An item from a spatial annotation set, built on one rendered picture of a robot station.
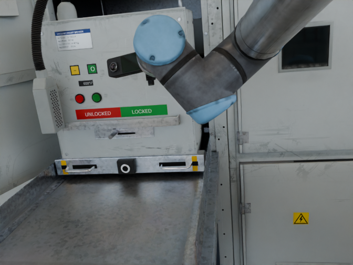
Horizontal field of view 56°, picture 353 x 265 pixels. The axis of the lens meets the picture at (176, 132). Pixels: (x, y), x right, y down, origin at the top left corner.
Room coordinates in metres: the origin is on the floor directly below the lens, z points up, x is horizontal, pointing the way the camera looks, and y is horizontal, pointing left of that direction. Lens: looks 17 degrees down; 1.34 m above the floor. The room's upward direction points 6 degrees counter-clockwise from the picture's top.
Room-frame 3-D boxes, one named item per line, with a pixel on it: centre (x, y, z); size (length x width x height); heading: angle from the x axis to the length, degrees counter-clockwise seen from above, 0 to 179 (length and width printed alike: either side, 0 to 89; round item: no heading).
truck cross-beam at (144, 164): (1.10, 0.18, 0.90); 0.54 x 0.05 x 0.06; 80
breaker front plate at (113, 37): (1.08, 0.18, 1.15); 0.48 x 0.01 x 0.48; 80
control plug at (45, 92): (1.05, 0.40, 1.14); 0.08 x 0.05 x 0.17; 170
